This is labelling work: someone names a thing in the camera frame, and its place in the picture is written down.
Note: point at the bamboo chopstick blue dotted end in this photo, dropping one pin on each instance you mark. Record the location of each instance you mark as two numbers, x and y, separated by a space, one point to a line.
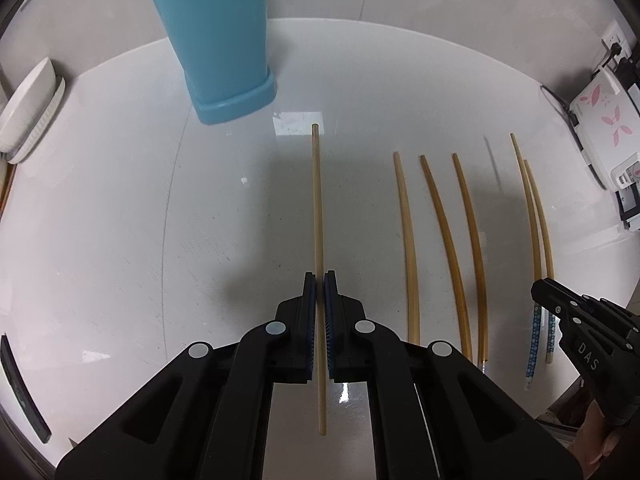
536 263

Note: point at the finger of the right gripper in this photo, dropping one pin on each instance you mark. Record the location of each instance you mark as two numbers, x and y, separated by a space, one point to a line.
559 300

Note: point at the white wall socket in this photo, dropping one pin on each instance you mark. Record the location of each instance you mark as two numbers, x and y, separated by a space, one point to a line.
614 35

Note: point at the large white ceramic bowl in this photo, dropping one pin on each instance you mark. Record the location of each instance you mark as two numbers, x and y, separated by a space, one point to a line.
26 105

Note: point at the white appliance under cooker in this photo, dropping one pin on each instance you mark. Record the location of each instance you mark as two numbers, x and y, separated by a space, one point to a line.
628 201

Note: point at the wooden round board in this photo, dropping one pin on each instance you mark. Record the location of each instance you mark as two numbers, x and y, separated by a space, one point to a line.
6 188

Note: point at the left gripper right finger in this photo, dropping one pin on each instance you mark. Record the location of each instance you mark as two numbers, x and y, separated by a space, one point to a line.
434 415

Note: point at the person's right hand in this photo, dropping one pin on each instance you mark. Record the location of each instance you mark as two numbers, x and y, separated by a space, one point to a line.
594 444

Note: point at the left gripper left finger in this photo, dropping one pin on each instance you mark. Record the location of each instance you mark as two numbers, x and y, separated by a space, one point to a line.
205 414

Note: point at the bamboo chopstick green floral end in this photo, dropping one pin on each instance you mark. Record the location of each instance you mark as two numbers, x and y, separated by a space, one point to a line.
452 260

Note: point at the white rice cooker pink flowers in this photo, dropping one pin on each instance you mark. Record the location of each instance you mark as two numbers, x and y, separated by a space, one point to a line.
608 130

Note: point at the white ribbed plate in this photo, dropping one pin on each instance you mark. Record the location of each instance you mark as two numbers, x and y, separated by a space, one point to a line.
41 127

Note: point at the blue plastic utensil holder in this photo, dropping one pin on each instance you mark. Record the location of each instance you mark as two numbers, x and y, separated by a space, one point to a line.
222 48

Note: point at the plain bamboo chopstick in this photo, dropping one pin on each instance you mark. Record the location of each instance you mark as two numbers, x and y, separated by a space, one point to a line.
319 273

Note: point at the black phone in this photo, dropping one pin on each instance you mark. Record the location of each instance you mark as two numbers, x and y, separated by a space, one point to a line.
21 392

